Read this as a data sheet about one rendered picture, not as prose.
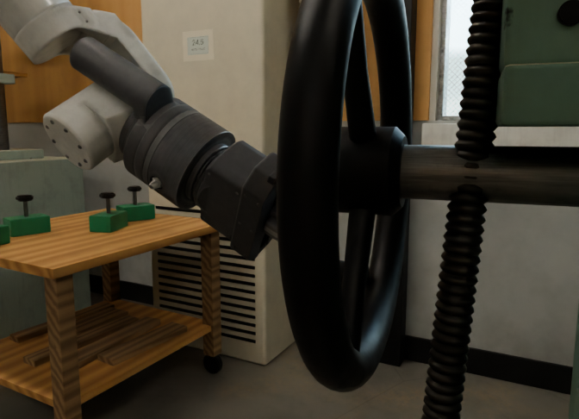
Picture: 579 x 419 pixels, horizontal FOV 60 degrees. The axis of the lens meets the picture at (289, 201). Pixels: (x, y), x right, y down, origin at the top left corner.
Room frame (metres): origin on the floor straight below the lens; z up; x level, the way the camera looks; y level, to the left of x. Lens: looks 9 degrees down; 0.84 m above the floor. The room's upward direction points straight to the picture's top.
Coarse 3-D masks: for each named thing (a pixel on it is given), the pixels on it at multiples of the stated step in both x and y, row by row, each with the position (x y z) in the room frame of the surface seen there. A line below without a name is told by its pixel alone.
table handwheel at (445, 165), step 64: (320, 0) 0.24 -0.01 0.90; (384, 0) 0.36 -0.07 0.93; (320, 64) 0.22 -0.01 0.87; (384, 64) 0.43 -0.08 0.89; (320, 128) 0.21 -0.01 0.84; (384, 128) 0.33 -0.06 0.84; (320, 192) 0.21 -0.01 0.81; (384, 192) 0.31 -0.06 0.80; (448, 192) 0.31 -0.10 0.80; (512, 192) 0.30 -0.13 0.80; (576, 192) 0.29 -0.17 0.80; (320, 256) 0.21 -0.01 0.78; (384, 256) 0.42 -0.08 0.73; (320, 320) 0.22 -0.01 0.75; (384, 320) 0.37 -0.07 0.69
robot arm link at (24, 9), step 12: (0, 0) 0.47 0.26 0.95; (12, 0) 0.47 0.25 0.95; (24, 0) 0.47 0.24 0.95; (36, 0) 0.47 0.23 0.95; (48, 0) 0.48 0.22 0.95; (60, 0) 0.49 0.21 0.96; (0, 12) 0.47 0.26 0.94; (12, 12) 0.47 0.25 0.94; (24, 12) 0.47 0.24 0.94; (36, 12) 0.47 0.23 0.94; (0, 24) 0.49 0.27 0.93; (12, 24) 0.47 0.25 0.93; (24, 24) 0.47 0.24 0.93; (12, 36) 0.48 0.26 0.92
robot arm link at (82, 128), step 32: (96, 64) 0.47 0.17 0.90; (128, 64) 0.47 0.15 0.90; (96, 96) 0.48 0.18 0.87; (128, 96) 0.45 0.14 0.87; (160, 96) 0.46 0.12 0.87; (64, 128) 0.46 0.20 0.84; (96, 128) 0.47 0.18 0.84; (128, 128) 0.48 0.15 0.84; (160, 128) 0.46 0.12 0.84; (96, 160) 0.48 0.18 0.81; (128, 160) 0.47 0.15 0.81
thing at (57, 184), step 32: (0, 64) 2.11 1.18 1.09; (0, 96) 2.10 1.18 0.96; (0, 128) 2.09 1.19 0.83; (0, 160) 2.03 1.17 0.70; (32, 160) 2.03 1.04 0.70; (64, 160) 2.14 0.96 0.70; (0, 192) 1.90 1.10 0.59; (32, 192) 2.01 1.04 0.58; (64, 192) 2.13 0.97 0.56; (0, 288) 1.87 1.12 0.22; (32, 288) 1.98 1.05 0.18; (0, 320) 1.86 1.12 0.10; (32, 320) 1.97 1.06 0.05
